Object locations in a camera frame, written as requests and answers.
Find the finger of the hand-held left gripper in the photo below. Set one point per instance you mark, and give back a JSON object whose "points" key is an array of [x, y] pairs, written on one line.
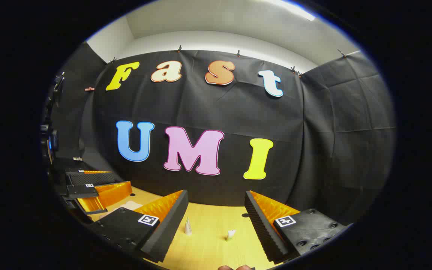
{"points": [[84, 191], [96, 178]]}

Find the black backdrop cloth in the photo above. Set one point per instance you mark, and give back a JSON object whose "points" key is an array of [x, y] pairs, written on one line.
{"points": [[208, 108]]}

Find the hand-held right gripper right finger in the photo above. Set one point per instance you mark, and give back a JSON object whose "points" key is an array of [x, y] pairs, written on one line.
{"points": [[259, 228]]}

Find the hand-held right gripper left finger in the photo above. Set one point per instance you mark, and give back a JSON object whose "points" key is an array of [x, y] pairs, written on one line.
{"points": [[171, 225]]}

